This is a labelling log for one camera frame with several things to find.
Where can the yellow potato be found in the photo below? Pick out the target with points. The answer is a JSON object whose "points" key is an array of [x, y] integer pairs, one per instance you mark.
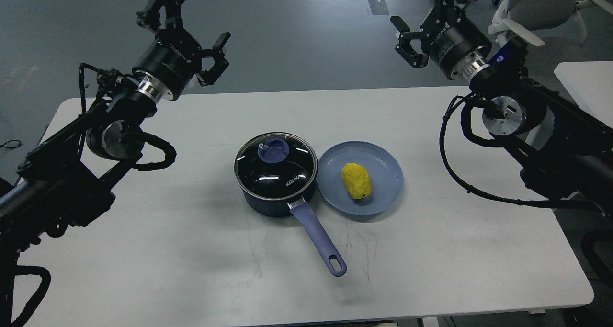
{"points": [[356, 181]]}

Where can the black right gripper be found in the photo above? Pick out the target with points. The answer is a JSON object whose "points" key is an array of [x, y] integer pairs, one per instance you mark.
{"points": [[449, 36]]}

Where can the blue plate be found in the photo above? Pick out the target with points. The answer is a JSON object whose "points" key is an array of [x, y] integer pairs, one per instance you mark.
{"points": [[384, 170]]}

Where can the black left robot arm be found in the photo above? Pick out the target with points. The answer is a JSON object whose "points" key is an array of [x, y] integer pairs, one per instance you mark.
{"points": [[68, 178]]}

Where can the dark blue saucepan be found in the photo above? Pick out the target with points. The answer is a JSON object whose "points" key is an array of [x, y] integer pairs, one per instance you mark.
{"points": [[298, 206]]}

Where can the white grey office chair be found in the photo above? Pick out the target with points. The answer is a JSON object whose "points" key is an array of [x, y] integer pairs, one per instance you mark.
{"points": [[523, 17]]}

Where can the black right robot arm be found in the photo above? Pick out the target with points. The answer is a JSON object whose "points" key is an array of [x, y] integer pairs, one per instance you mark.
{"points": [[565, 153]]}

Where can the white side table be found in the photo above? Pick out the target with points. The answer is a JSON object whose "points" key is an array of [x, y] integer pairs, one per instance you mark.
{"points": [[590, 84]]}

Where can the glass pot lid blue knob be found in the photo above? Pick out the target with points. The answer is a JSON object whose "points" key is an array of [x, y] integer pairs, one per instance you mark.
{"points": [[275, 165]]}

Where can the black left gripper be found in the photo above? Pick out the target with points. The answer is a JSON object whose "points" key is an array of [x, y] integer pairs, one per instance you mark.
{"points": [[175, 56]]}

